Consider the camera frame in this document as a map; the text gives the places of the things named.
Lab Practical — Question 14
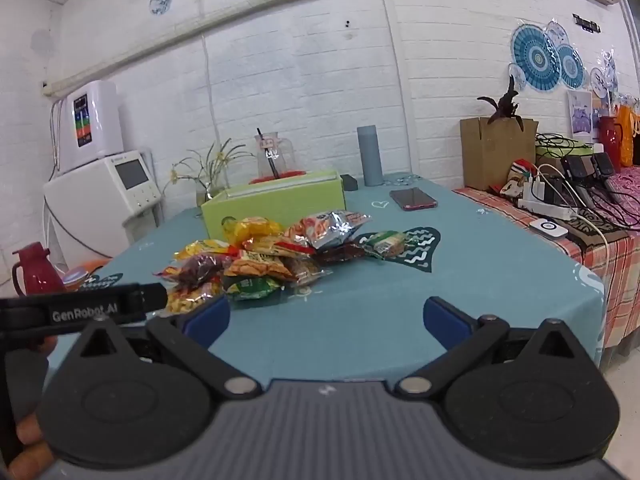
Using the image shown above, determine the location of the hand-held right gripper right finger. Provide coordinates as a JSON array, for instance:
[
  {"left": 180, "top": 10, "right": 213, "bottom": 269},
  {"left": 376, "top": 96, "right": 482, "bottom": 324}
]
[{"left": 395, "top": 296, "right": 577, "bottom": 395}]

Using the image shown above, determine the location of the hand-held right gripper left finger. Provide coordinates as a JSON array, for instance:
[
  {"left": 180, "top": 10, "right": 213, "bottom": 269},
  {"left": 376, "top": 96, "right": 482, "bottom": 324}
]
[{"left": 80, "top": 296, "right": 262, "bottom": 397}]

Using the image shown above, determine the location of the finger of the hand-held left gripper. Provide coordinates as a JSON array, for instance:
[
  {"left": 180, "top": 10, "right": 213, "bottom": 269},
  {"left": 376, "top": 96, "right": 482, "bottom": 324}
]
[{"left": 142, "top": 282, "right": 169, "bottom": 312}]

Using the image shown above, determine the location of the pile of mixed snack packets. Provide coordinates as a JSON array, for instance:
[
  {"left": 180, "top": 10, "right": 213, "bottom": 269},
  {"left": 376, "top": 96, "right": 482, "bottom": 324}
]
[{"left": 154, "top": 210, "right": 407, "bottom": 317}]

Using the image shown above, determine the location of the green cardboard box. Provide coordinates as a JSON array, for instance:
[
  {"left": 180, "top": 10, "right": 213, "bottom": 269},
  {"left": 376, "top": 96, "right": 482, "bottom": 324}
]
[{"left": 200, "top": 170, "right": 347, "bottom": 239}]

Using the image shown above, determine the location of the person's left hand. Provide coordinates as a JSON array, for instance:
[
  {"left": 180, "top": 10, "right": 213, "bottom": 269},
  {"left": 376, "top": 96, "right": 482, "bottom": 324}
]
[{"left": 9, "top": 410, "right": 56, "bottom": 480}]

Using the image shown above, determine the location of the orange plastic basin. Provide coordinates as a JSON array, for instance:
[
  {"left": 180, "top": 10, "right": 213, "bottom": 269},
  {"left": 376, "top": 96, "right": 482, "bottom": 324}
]
[{"left": 62, "top": 259, "right": 113, "bottom": 292}]

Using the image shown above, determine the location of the red thermos jug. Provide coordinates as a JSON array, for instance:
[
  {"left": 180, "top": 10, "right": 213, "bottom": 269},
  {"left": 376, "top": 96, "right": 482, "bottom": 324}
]
[{"left": 11, "top": 242, "right": 67, "bottom": 297}]

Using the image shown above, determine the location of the glass vase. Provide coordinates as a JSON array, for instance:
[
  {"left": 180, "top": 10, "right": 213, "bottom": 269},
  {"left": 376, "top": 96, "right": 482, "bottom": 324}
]
[{"left": 196, "top": 182, "right": 226, "bottom": 207}]

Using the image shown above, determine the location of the white appliance with screen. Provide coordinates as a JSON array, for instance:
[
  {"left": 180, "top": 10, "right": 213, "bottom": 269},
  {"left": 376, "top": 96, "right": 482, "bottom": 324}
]
[{"left": 42, "top": 150, "right": 163, "bottom": 261}]

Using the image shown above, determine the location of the smartphone with red case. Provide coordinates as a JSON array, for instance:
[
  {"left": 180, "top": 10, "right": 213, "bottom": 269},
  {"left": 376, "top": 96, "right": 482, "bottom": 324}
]
[{"left": 389, "top": 187, "right": 438, "bottom": 212}]

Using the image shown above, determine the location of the white round-button device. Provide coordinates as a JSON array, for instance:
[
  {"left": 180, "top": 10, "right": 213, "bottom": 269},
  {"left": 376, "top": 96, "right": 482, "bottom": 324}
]
[{"left": 529, "top": 219, "right": 569, "bottom": 240}]

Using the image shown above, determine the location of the yellow flower plant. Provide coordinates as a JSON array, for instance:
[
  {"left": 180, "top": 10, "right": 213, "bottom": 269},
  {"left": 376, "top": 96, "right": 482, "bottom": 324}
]
[{"left": 170, "top": 140, "right": 256, "bottom": 196}]

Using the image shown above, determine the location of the cloth doll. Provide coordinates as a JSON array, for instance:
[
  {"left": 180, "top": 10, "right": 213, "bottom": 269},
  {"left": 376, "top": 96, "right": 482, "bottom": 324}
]
[{"left": 492, "top": 159, "right": 538, "bottom": 198}]

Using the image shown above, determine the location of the red plastic basin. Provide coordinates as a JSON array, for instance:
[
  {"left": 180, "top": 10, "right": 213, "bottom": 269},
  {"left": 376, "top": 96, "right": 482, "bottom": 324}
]
[{"left": 248, "top": 170, "right": 307, "bottom": 185}]

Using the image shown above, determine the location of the black stirring stick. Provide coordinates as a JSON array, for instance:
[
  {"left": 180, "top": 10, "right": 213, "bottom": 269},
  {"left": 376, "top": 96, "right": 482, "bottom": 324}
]
[{"left": 256, "top": 128, "right": 279, "bottom": 180}]

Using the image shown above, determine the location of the brown cardboard box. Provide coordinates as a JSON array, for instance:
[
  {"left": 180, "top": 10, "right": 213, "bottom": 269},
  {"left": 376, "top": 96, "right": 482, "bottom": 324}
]
[{"left": 460, "top": 116, "right": 540, "bottom": 191}]

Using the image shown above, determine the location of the glass pitcher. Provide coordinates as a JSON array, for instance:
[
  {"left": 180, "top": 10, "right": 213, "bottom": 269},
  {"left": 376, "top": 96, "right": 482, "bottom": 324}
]
[{"left": 254, "top": 132, "right": 296, "bottom": 181}]

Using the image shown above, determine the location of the grey thermos bottle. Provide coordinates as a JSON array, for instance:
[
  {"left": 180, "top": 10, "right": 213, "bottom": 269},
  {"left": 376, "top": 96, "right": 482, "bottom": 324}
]
[{"left": 357, "top": 125, "right": 384, "bottom": 187}]

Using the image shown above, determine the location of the white water purifier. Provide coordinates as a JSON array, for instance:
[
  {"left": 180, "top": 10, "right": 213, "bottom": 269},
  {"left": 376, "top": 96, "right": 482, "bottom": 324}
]
[{"left": 52, "top": 81, "right": 125, "bottom": 171}]

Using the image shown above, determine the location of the black battery charger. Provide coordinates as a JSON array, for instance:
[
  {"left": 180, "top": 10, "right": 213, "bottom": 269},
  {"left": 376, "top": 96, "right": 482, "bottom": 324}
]
[
  {"left": 591, "top": 152, "right": 615, "bottom": 178},
  {"left": 561, "top": 156, "right": 588, "bottom": 182}
]

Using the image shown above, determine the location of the light green basket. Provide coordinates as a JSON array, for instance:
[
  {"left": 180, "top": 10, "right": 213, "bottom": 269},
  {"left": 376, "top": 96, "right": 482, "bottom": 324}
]
[{"left": 535, "top": 142, "right": 596, "bottom": 159}]

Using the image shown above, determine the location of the dark red leafy plant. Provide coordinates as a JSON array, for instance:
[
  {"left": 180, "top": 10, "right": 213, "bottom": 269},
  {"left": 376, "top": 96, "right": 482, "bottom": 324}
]
[{"left": 477, "top": 75, "right": 525, "bottom": 128}]

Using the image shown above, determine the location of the pink floral cloth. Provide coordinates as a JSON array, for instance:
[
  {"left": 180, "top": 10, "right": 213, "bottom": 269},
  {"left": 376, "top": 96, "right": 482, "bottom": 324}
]
[{"left": 607, "top": 165, "right": 640, "bottom": 231}]

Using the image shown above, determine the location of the purple picture card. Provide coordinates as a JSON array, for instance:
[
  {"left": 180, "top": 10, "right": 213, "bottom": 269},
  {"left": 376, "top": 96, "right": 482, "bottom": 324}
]
[{"left": 566, "top": 91, "right": 594, "bottom": 136}]

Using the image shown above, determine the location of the red glossy jug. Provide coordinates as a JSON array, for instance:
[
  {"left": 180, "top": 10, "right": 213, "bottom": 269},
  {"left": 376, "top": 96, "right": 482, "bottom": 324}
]
[{"left": 599, "top": 116, "right": 623, "bottom": 157}]

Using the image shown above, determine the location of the orange bag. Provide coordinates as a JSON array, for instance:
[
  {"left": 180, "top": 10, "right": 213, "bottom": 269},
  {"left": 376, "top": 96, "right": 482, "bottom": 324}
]
[{"left": 615, "top": 105, "right": 640, "bottom": 168}]

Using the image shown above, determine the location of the large blue paper fan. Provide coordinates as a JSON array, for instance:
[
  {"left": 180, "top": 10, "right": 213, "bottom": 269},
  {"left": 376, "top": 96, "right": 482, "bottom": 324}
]
[{"left": 511, "top": 22, "right": 556, "bottom": 93}]

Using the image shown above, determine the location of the small blue paper fan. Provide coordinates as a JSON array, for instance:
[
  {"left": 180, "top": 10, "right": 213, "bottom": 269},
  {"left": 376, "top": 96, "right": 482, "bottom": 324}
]
[{"left": 555, "top": 42, "right": 586, "bottom": 90}]

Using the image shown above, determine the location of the white cable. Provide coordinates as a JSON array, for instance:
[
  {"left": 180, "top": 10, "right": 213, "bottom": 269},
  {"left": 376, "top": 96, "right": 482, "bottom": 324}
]
[{"left": 570, "top": 210, "right": 612, "bottom": 273}]

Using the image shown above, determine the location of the white power strip with cables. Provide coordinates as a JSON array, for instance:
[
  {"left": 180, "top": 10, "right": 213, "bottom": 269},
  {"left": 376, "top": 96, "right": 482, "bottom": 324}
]
[{"left": 452, "top": 185, "right": 640, "bottom": 348}]

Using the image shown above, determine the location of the white wall conduit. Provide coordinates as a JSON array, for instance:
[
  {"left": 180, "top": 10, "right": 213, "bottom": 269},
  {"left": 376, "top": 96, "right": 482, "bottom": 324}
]
[
  {"left": 379, "top": 0, "right": 420, "bottom": 175},
  {"left": 199, "top": 35, "right": 222, "bottom": 161}
]

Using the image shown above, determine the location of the wrapped wall pipe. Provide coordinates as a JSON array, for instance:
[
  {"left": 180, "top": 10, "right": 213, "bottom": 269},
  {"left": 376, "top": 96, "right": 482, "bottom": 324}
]
[{"left": 42, "top": 0, "right": 516, "bottom": 97}]

